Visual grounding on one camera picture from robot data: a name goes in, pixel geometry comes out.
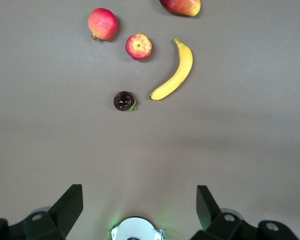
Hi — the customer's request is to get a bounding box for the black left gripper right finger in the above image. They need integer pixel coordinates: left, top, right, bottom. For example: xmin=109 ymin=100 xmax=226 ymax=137
xmin=189 ymin=185 xmax=300 ymax=240

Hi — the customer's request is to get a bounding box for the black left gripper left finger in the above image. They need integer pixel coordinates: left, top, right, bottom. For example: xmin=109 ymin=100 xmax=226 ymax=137
xmin=0 ymin=184 xmax=84 ymax=240

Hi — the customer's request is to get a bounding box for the yellow banana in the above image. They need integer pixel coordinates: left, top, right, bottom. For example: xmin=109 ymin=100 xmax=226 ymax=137
xmin=149 ymin=38 xmax=194 ymax=102

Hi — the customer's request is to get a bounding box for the red yellow apple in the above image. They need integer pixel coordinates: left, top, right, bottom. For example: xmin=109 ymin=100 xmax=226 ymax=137
xmin=125 ymin=33 xmax=153 ymax=61

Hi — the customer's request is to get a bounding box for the brown table mat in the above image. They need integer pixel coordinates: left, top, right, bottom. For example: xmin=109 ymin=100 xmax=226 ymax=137
xmin=0 ymin=0 xmax=300 ymax=240

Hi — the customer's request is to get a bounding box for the dark purple mangosteen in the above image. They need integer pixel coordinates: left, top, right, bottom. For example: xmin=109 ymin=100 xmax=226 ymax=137
xmin=113 ymin=90 xmax=138 ymax=112

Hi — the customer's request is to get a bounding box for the red pomegranate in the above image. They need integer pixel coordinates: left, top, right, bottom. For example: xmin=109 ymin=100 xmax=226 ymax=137
xmin=87 ymin=7 xmax=119 ymax=42

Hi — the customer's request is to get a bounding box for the red yellow mango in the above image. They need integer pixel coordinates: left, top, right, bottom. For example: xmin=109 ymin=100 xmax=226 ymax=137
xmin=159 ymin=0 xmax=202 ymax=17

